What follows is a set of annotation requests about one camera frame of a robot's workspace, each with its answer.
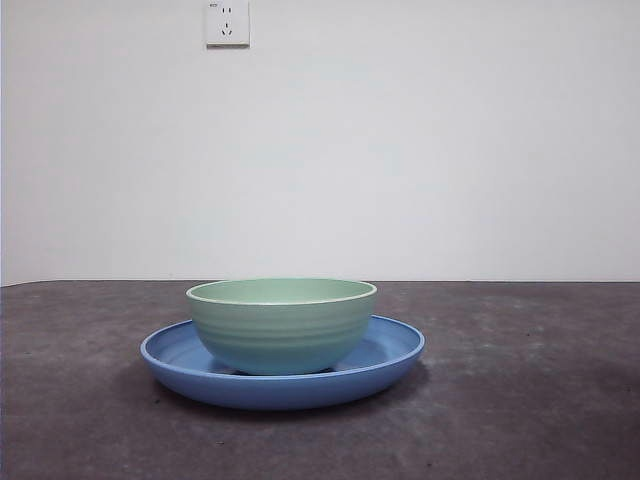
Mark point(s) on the white wall socket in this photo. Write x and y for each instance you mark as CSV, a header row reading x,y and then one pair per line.
x,y
228,22

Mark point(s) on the green ribbed bowl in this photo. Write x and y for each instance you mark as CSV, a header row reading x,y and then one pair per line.
x,y
280,340

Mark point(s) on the blue round plate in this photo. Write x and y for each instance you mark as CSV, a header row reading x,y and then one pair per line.
x,y
280,395

